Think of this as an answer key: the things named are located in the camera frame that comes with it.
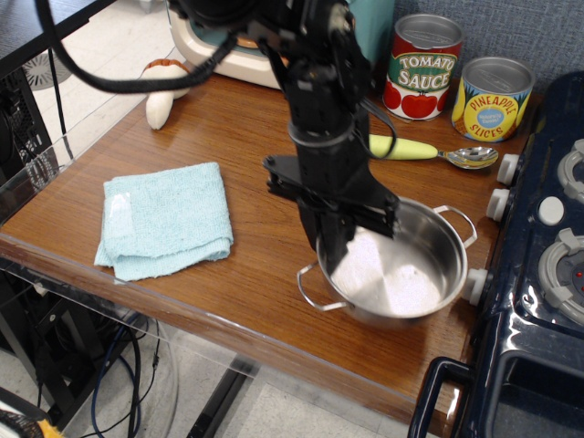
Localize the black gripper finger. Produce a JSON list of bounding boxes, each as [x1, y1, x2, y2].
[[388, 201, 401, 238], [297, 200, 356, 273]]

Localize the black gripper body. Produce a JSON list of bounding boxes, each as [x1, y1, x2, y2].
[[263, 130, 400, 240]]

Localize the stainless steel pot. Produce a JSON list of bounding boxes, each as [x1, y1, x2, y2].
[[308, 198, 477, 329]]

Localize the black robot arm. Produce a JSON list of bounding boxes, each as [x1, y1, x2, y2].
[[169, 1, 400, 266]]

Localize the light blue folded towel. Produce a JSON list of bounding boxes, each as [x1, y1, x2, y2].
[[94, 162, 234, 282]]

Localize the white stove knob middle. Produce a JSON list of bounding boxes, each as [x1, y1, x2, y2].
[[486, 189, 510, 222]]

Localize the white stove knob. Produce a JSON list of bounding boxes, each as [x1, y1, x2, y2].
[[486, 189, 510, 222], [462, 268, 488, 307], [497, 153, 520, 186]]

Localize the white stove knob bottom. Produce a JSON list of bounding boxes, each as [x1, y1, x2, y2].
[[462, 268, 488, 307]]

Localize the white stove knob top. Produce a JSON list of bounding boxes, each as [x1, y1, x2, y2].
[[497, 153, 520, 186]]

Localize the pineapple slices can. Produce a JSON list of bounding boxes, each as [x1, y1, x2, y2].
[[452, 57, 536, 143]]

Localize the tomato sauce can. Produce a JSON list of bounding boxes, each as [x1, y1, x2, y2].
[[382, 14, 464, 120]]

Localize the white toy mushroom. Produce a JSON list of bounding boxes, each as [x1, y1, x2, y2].
[[141, 58, 190, 130]]

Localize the toy microwave teal and cream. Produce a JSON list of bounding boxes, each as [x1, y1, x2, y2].
[[168, 0, 394, 91]]

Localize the dark blue toy stove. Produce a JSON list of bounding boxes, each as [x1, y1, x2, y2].
[[409, 72, 583, 437]]

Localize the black desk left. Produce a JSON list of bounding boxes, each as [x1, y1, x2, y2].
[[0, 0, 115, 193]]

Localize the spoon with green carrot handle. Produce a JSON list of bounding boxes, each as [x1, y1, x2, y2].
[[370, 134, 499, 170]]

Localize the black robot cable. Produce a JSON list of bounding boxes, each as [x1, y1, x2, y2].
[[34, 0, 239, 95]]

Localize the blue floor cable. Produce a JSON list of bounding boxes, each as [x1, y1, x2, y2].
[[89, 314, 142, 434]]

